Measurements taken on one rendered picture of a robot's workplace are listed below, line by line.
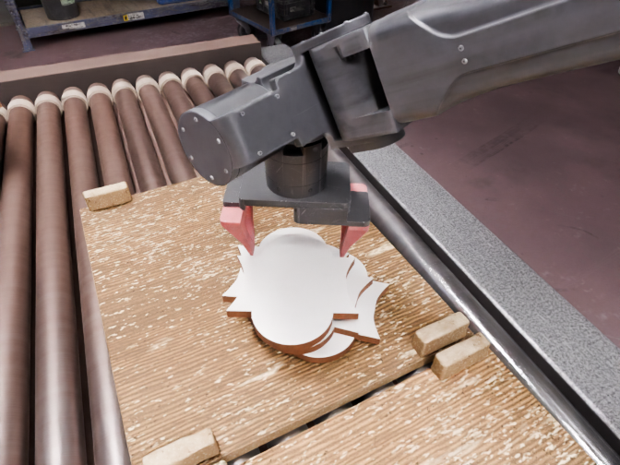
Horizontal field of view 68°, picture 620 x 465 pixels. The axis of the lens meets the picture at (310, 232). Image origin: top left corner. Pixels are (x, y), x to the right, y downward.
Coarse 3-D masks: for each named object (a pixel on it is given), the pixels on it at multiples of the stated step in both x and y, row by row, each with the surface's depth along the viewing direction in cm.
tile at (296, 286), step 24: (288, 240) 51; (312, 240) 51; (240, 264) 49; (264, 264) 48; (288, 264) 48; (312, 264) 48; (336, 264) 48; (264, 288) 46; (288, 288) 46; (312, 288) 46; (336, 288) 46; (240, 312) 44; (264, 312) 43; (288, 312) 43; (312, 312) 43; (336, 312) 43; (264, 336) 41; (288, 336) 41; (312, 336) 41
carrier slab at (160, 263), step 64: (192, 192) 66; (128, 256) 57; (192, 256) 57; (384, 256) 57; (128, 320) 49; (192, 320) 49; (384, 320) 49; (128, 384) 44; (192, 384) 44; (256, 384) 44; (320, 384) 44; (384, 384) 45; (128, 448) 39
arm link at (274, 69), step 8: (272, 64) 37; (280, 64) 36; (288, 64) 35; (256, 72) 35; (264, 72) 35; (272, 72) 34; (280, 72) 34; (248, 80) 34; (256, 80) 33; (264, 80) 33; (320, 136) 38; (288, 144) 37
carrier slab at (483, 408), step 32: (416, 384) 44; (448, 384) 44; (480, 384) 44; (512, 384) 44; (352, 416) 41; (384, 416) 41; (416, 416) 41; (448, 416) 41; (480, 416) 41; (512, 416) 41; (544, 416) 41; (288, 448) 39; (320, 448) 39; (352, 448) 39; (384, 448) 39; (416, 448) 39; (448, 448) 39; (480, 448) 39; (512, 448) 39; (544, 448) 39; (576, 448) 39
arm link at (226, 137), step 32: (320, 32) 34; (224, 96) 32; (256, 96) 32; (288, 96) 32; (320, 96) 34; (192, 128) 32; (224, 128) 29; (256, 128) 30; (288, 128) 32; (320, 128) 34; (192, 160) 34; (224, 160) 31; (256, 160) 30
